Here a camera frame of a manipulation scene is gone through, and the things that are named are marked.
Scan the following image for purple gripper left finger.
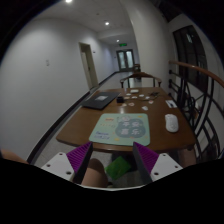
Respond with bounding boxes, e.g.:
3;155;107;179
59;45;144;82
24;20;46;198
42;142;93;182

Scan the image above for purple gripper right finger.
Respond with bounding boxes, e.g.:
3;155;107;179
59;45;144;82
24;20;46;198
133;142;182;184

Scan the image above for white computer mouse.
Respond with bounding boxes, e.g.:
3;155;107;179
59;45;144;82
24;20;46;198
165;114;179;133

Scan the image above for green mouse pad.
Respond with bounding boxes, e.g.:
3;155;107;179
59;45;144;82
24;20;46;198
89;113;150;146

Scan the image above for person's knee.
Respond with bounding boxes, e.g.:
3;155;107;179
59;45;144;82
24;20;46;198
82;158;108;188

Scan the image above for green object under table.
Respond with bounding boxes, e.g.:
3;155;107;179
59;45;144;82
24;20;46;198
105;157;131;180

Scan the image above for wooden table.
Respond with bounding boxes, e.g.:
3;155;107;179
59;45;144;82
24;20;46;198
56;87;196;153

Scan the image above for white card on table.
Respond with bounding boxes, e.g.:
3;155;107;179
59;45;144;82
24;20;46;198
166;100;177;108

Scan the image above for black laptop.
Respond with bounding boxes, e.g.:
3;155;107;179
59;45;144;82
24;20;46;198
82;92;119;110

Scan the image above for black small box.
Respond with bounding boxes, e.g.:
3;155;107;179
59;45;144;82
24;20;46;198
116;97;124;103

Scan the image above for white paper at table end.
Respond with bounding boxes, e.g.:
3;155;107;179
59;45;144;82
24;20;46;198
130;89;139;94

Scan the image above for wooden handrail with railing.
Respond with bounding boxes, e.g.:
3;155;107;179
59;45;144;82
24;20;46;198
169;60;224;162

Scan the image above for wooden chair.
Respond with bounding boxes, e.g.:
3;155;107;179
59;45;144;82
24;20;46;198
120;72;162;88

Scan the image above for beige side door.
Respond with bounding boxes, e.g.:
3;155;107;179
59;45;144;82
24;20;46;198
79;42;98;89

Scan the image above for double glass door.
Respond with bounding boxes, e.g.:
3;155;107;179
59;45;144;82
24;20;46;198
117;50;134;71

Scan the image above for green exit sign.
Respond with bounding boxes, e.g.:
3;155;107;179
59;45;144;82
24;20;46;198
119;43;127;47

